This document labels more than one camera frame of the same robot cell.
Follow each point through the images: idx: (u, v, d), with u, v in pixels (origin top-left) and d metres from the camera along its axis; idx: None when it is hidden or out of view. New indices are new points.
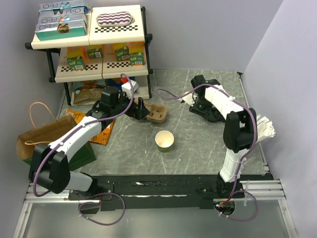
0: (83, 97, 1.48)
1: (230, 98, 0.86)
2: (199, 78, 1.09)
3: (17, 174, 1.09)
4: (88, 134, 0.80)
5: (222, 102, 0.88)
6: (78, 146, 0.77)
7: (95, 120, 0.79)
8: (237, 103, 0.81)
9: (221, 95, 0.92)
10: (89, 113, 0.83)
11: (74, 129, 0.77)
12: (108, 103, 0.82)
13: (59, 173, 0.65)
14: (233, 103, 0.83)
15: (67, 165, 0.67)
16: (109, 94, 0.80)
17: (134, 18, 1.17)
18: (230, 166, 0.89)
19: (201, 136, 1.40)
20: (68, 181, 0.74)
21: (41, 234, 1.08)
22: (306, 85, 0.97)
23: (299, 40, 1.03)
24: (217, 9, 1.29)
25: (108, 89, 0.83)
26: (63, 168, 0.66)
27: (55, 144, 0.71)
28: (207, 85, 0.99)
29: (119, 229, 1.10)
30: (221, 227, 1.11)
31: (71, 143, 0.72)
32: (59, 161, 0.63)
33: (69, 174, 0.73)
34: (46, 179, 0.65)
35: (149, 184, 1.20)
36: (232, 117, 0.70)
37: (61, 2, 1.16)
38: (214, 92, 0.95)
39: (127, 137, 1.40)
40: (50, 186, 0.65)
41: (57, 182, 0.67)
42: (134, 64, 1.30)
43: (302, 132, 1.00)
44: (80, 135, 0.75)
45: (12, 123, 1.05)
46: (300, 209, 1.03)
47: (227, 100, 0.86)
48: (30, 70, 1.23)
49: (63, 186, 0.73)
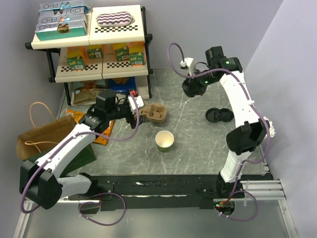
0: (83, 97, 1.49)
1: (249, 102, 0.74)
2: (217, 51, 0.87)
3: (17, 175, 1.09)
4: (80, 145, 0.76)
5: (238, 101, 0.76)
6: (68, 158, 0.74)
7: (88, 132, 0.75)
8: (255, 111, 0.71)
9: (239, 90, 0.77)
10: (82, 119, 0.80)
11: (63, 142, 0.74)
12: (104, 109, 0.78)
13: (48, 190, 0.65)
14: (250, 109, 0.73)
15: (55, 182, 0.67)
16: (104, 100, 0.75)
17: (134, 18, 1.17)
18: (231, 167, 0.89)
19: (201, 136, 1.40)
20: (60, 195, 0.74)
21: (41, 234, 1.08)
22: (306, 85, 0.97)
23: (300, 40, 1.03)
24: (218, 9, 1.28)
25: (104, 92, 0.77)
26: (52, 186, 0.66)
27: (43, 160, 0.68)
28: (228, 71, 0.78)
29: (119, 229, 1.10)
30: (221, 227, 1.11)
31: (60, 159, 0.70)
32: (46, 180, 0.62)
33: (60, 189, 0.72)
34: (34, 196, 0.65)
35: (149, 184, 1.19)
36: (245, 130, 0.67)
37: (61, 2, 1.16)
38: (232, 85, 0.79)
39: (127, 137, 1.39)
40: (39, 203, 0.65)
41: (47, 199, 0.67)
42: (134, 64, 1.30)
43: (302, 131, 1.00)
44: (70, 149, 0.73)
45: (11, 123, 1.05)
46: (300, 210, 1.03)
47: (245, 103, 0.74)
48: (30, 69, 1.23)
49: (55, 201, 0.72)
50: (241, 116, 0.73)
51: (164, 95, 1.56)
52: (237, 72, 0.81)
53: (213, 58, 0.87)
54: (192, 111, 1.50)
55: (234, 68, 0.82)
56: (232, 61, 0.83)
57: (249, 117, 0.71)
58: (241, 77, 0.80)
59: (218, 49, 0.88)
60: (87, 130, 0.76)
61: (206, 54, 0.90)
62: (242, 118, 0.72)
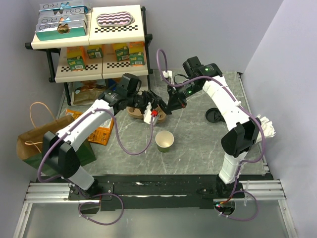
0: (83, 97, 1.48)
1: (237, 103, 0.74)
2: (193, 60, 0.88)
3: (17, 174, 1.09)
4: (98, 120, 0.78)
5: (227, 103, 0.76)
6: (86, 133, 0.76)
7: (106, 110, 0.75)
8: (244, 111, 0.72)
9: (225, 93, 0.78)
10: (101, 95, 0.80)
11: (83, 115, 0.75)
12: (126, 89, 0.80)
13: (68, 160, 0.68)
14: (239, 110, 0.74)
15: (75, 154, 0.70)
16: (130, 79, 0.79)
17: (134, 18, 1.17)
18: (229, 169, 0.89)
19: (201, 136, 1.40)
20: (78, 166, 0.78)
21: (42, 234, 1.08)
22: (306, 85, 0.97)
23: (300, 40, 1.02)
24: (218, 9, 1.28)
25: (129, 74, 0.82)
26: (71, 157, 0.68)
27: (63, 132, 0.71)
28: (209, 78, 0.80)
29: (119, 228, 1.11)
30: (221, 227, 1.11)
31: (79, 133, 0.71)
32: (66, 151, 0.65)
33: (78, 160, 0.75)
34: (55, 164, 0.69)
35: (149, 184, 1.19)
36: (239, 131, 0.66)
37: (61, 2, 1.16)
38: (216, 89, 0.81)
39: (127, 137, 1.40)
40: (60, 170, 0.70)
41: (66, 168, 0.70)
42: (134, 64, 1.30)
43: (302, 131, 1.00)
44: (88, 123, 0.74)
45: (12, 123, 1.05)
46: (300, 210, 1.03)
47: (233, 105, 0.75)
48: (30, 69, 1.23)
49: (73, 170, 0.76)
50: (232, 118, 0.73)
51: (164, 95, 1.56)
52: (218, 77, 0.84)
53: (192, 68, 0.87)
54: (192, 111, 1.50)
55: (214, 74, 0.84)
56: (210, 67, 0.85)
57: (240, 118, 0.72)
58: (222, 81, 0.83)
59: (195, 59, 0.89)
60: (105, 107, 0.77)
61: (184, 66, 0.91)
62: (234, 119, 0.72)
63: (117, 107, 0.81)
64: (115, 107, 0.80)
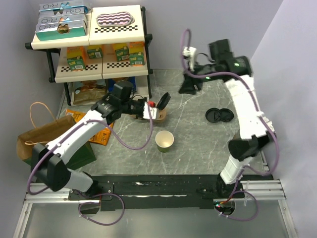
0: (83, 97, 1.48)
1: (259, 114, 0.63)
2: (223, 46, 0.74)
3: (17, 174, 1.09)
4: (90, 131, 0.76)
5: (248, 111, 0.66)
6: (78, 145, 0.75)
7: (99, 120, 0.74)
8: (265, 124, 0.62)
9: (248, 99, 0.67)
10: (94, 106, 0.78)
11: (75, 126, 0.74)
12: (119, 98, 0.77)
13: (56, 174, 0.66)
14: (260, 122, 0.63)
15: (64, 167, 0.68)
16: (121, 88, 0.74)
17: (134, 18, 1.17)
18: (232, 171, 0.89)
19: (201, 136, 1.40)
20: (68, 179, 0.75)
21: (41, 234, 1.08)
22: (306, 85, 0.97)
23: (300, 40, 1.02)
24: (218, 9, 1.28)
25: (122, 82, 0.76)
26: (60, 170, 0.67)
27: (53, 144, 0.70)
28: (236, 76, 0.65)
29: (119, 228, 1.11)
30: (221, 227, 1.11)
31: (70, 145, 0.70)
32: (55, 164, 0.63)
33: (68, 173, 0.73)
34: (44, 178, 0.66)
35: (149, 184, 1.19)
36: (252, 144, 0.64)
37: (61, 2, 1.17)
38: (239, 90, 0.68)
39: (127, 137, 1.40)
40: (48, 184, 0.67)
41: (55, 182, 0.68)
42: (134, 64, 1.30)
43: (302, 130, 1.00)
44: (79, 135, 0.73)
45: (11, 123, 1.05)
46: (300, 210, 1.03)
47: (253, 115, 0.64)
48: (30, 69, 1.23)
49: (63, 184, 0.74)
50: (248, 128, 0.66)
51: None
52: (247, 76, 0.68)
53: (219, 54, 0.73)
54: (191, 111, 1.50)
55: (243, 72, 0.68)
56: (241, 62, 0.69)
57: (257, 130, 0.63)
58: (251, 82, 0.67)
59: (225, 44, 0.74)
60: (98, 118, 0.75)
61: (210, 47, 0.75)
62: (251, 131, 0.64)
63: (110, 118, 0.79)
64: (108, 117, 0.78)
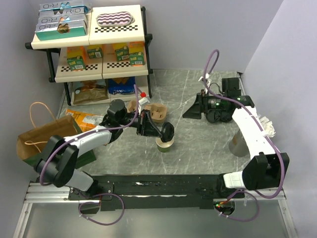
0: (83, 97, 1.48)
1: (264, 133, 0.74)
2: (232, 81, 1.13)
3: (17, 174, 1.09)
4: (100, 139, 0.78)
5: (253, 133, 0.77)
6: (88, 146, 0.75)
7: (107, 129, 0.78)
8: (270, 143, 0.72)
9: (252, 122, 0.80)
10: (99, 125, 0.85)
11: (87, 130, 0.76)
12: (115, 120, 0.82)
13: (68, 166, 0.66)
14: (265, 140, 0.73)
15: (74, 162, 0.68)
16: (114, 113, 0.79)
17: (134, 18, 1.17)
18: (237, 184, 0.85)
19: (201, 136, 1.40)
20: (69, 180, 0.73)
21: (42, 234, 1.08)
22: (306, 86, 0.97)
23: (300, 41, 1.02)
24: (218, 9, 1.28)
25: (113, 105, 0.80)
26: (71, 163, 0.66)
27: (70, 138, 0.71)
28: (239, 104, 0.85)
29: (119, 228, 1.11)
30: (221, 227, 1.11)
31: (84, 141, 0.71)
32: (71, 152, 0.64)
33: (72, 172, 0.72)
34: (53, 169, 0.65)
35: (149, 184, 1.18)
36: (260, 160, 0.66)
37: (61, 2, 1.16)
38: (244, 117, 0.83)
39: (127, 137, 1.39)
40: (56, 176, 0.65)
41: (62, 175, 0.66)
42: (134, 64, 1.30)
43: (302, 130, 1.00)
44: (93, 136, 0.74)
45: (12, 123, 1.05)
46: (300, 210, 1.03)
47: (259, 135, 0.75)
48: (30, 69, 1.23)
49: (64, 183, 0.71)
50: (255, 147, 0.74)
51: (164, 95, 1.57)
52: (250, 107, 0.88)
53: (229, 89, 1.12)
54: None
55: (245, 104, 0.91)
56: (243, 97, 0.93)
57: (265, 148, 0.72)
58: (253, 111, 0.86)
59: (234, 83, 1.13)
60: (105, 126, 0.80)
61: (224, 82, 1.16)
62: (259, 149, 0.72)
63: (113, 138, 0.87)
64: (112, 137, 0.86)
